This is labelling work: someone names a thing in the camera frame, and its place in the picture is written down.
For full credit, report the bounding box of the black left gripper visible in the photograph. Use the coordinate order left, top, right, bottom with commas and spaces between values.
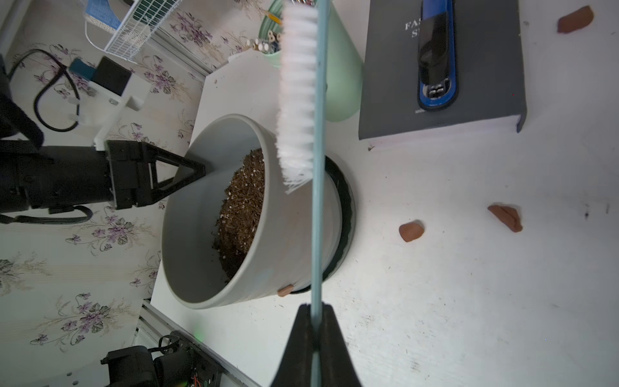
1, 140, 206, 213

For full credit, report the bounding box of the grey hardcover book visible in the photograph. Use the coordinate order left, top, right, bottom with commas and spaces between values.
358, 1, 527, 145

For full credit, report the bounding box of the teal scrub brush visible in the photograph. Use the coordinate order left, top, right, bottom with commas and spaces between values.
277, 1, 329, 386

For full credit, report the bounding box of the black pot saucer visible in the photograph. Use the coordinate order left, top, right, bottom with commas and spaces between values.
286, 157, 356, 294

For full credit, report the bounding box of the brown mud lump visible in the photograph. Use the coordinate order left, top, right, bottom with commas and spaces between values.
557, 6, 595, 34
398, 221, 425, 243
488, 204, 523, 233

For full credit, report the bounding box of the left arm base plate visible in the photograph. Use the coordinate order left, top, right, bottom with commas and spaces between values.
101, 331, 223, 387

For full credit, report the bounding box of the mud patch on pot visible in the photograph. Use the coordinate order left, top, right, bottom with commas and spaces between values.
277, 285, 294, 298

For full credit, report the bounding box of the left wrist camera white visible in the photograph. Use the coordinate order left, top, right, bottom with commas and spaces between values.
69, 56, 150, 151

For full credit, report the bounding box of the white wire wall basket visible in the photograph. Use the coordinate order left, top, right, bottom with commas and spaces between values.
83, 0, 182, 63

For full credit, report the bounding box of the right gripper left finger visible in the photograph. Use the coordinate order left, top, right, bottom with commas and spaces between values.
271, 304, 314, 387

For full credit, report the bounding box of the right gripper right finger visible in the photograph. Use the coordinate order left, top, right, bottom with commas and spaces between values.
319, 303, 362, 387

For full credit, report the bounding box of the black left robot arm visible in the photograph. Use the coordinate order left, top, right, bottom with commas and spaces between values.
1, 57, 211, 225

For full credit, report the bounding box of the grey ceramic pot with soil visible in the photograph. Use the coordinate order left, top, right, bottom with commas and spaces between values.
161, 114, 312, 310

